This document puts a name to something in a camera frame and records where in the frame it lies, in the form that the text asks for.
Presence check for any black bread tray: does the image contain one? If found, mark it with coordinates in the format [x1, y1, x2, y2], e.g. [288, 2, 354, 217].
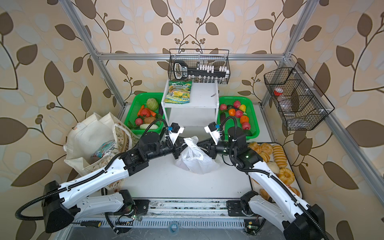
[248, 142, 302, 198]

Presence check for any white plastic grocery bag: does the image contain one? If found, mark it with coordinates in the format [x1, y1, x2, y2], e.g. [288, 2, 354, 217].
[175, 136, 220, 175]

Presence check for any orange fruit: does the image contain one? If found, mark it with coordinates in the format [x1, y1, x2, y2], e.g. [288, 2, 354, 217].
[240, 115, 250, 124]

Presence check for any red radish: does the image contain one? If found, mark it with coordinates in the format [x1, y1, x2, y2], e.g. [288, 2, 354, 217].
[135, 118, 144, 127]

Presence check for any right black wire basket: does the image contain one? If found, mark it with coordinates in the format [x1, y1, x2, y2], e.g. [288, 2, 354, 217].
[264, 63, 335, 131]

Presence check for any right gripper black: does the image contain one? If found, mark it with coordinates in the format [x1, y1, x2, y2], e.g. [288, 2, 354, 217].
[195, 137, 237, 160]

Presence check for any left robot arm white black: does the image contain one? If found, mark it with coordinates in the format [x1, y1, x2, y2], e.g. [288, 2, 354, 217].
[15, 132, 187, 233]

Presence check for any yellow black screwdriver left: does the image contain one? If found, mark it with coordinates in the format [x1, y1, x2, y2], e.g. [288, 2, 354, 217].
[72, 221, 102, 228]

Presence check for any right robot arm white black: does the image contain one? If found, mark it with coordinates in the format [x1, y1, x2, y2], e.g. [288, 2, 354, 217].
[198, 123, 329, 240]

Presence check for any black wire basket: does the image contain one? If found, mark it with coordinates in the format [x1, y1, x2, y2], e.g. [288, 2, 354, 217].
[264, 63, 335, 131]
[168, 48, 231, 85]

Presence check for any left green plastic basket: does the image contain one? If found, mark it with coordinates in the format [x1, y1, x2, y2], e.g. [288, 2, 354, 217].
[124, 93, 165, 136]

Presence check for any red tomato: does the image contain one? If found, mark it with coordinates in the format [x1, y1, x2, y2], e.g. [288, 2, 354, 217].
[141, 108, 152, 118]

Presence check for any brown potato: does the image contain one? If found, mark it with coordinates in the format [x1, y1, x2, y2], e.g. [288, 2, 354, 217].
[144, 117, 157, 124]

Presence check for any green plastic basket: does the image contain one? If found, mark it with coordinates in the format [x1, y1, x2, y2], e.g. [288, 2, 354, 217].
[217, 96, 260, 140]
[124, 93, 165, 136]

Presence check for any right green plastic basket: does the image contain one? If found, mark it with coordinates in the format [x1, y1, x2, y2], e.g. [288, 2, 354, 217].
[217, 96, 260, 140]

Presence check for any small orange persimmon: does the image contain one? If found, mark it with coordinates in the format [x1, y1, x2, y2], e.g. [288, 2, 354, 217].
[228, 109, 236, 117]

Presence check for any red apple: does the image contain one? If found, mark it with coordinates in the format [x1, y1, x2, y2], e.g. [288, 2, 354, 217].
[242, 122, 251, 130]

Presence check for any green cabbage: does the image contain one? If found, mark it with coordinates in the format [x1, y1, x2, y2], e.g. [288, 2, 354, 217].
[146, 98, 159, 112]

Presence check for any sliced bread loaf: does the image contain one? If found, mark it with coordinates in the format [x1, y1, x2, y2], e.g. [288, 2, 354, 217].
[273, 145, 288, 169]

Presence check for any white two-tier shelf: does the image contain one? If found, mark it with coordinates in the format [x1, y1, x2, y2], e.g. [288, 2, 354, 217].
[161, 83, 219, 127]

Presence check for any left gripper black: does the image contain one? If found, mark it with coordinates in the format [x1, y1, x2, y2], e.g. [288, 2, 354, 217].
[144, 135, 193, 162]

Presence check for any cream floral tote bag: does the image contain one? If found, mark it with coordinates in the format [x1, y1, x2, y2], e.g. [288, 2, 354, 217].
[64, 113, 139, 176]

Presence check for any pink red peach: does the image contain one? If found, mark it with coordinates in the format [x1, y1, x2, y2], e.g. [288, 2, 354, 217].
[235, 110, 244, 118]

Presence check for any orange carrot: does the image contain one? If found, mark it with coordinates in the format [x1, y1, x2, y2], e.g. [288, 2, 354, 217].
[137, 105, 145, 117]

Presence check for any yellow green snack bag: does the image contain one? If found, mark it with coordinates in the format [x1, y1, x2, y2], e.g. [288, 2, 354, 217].
[164, 81, 193, 104]

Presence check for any Fox's candy bag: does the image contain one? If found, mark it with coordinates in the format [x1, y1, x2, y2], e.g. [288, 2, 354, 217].
[92, 140, 116, 159]

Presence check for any plastic bottle red cap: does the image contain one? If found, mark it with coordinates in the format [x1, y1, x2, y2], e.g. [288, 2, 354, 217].
[274, 87, 292, 112]

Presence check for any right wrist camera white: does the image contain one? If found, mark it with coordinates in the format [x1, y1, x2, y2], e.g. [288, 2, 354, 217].
[204, 122, 223, 145]

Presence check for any back black wire basket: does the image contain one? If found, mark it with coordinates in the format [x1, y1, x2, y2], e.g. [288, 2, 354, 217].
[168, 48, 231, 85]

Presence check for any croissant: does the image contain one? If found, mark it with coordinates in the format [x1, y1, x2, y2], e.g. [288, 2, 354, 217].
[260, 143, 273, 155]

